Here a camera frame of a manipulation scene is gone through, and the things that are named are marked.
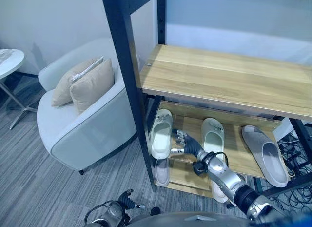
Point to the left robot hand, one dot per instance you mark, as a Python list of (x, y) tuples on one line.
[(128, 201)]

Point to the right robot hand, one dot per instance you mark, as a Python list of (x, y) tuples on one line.
[(191, 144)]

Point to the white slipper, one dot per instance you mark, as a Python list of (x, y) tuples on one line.
[(161, 136), (219, 191), (212, 136)]

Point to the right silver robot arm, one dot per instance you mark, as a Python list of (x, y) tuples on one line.
[(224, 174)]

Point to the wooden shelf board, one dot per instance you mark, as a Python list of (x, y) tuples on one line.
[(219, 78), (234, 144), (185, 175)]

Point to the grey slipper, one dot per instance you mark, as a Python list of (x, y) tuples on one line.
[(161, 172), (268, 153)]

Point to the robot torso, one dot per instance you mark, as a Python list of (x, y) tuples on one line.
[(185, 219)]

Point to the white armchair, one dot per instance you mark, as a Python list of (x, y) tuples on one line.
[(85, 136)]

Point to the beige pillow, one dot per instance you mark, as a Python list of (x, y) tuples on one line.
[(64, 89), (93, 86)]

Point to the round white side table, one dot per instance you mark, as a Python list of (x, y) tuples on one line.
[(9, 63)]

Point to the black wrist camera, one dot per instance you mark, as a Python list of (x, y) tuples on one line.
[(199, 167)]

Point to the black metal rack frame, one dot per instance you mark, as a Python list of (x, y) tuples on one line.
[(126, 53)]

